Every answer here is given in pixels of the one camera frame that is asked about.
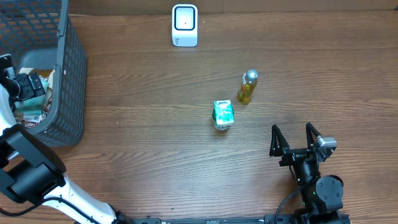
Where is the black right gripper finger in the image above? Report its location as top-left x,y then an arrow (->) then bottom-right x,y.
305,123 -> 322,147
269,124 -> 290,157

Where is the brown snack bag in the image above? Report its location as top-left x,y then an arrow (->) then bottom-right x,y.
13,68 -> 55,128

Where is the teal tissue packet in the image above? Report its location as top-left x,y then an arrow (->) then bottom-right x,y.
15,95 -> 45,115

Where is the green white tissue pack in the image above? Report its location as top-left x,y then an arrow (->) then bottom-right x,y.
212,100 -> 234,131

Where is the yellow liquid bottle grey cap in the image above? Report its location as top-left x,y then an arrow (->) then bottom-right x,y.
238,69 -> 258,105

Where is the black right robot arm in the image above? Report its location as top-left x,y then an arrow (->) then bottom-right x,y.
269,123 -> 349,223

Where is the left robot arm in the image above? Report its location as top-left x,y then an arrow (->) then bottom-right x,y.
1,54 -> 131,223

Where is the white barcode scanner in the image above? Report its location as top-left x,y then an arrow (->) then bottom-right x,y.
172,4 -> 198,47

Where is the dark grey mesh plastic basket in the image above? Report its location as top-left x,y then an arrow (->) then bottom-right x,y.
1,0 -> 87,147

